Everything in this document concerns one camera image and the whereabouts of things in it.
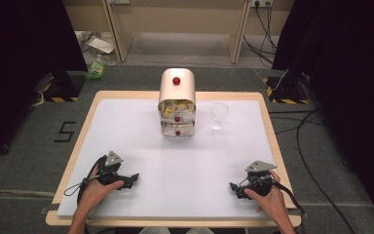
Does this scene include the person's right hand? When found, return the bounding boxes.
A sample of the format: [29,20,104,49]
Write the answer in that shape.
[243,169,290,225]

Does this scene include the white table mat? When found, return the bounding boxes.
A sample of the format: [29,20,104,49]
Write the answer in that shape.
[56,97,298,219]

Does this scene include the dark curtain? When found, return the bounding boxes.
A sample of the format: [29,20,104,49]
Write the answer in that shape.
[272,0,374,225]
[0,0,89,168]

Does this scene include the pile of small paper packets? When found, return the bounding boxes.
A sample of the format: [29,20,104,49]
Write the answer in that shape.
[161,99,196,119]

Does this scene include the black floor cable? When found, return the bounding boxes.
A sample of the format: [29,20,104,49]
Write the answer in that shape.
[268,108,358,234]

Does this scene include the white drawer with red knob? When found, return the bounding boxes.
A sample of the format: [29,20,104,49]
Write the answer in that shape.
[157,98,197,124]
[160,120,196,137]

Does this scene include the beige wooden desk frame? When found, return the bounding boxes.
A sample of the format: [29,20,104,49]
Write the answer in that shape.
[61,0,295,65]

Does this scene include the black cables from wall socket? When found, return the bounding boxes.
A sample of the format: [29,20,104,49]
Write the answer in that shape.
[243,2,279,66]

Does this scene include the hand-held gripper black cable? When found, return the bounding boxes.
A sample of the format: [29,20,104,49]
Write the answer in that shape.
[63,162,102,207]
[271,178,307,225]

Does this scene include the left hand-held gripper black cable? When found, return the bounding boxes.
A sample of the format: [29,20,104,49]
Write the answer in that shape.
[63,162,102,207]

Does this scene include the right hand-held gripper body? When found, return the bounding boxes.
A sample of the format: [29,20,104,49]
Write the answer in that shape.
[240,160,279,198]

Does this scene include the white drawer cabinet red knobs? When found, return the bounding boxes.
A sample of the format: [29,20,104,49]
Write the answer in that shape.
[157,67,197,137]

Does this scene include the white wall power socket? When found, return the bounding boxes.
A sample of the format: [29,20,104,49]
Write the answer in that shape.
[250,0,274,8]

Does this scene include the white cable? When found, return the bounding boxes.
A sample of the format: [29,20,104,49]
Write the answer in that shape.
[240,63,289,92]

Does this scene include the person's left hand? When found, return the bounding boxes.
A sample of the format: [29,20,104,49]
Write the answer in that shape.
[76,165,125,214]

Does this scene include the right hand-held gripper black cable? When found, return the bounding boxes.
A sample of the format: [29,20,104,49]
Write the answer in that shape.
[271,178,307,225]

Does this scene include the black stand base striped tape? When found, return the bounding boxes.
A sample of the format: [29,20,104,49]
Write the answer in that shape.
[262,69,311,105]
[33,71,86,103]

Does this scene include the crumpled white papers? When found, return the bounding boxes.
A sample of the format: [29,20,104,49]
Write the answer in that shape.
[74,30,118,66]

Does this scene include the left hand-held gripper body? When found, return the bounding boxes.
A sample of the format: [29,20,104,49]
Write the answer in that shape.
[94,150,134,191]

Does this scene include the green plastic packet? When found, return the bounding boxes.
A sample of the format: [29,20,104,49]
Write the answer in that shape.
[85,59,107,81]

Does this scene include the clear glass cup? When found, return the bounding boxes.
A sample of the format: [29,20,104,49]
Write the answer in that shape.
[209,101,230,132]

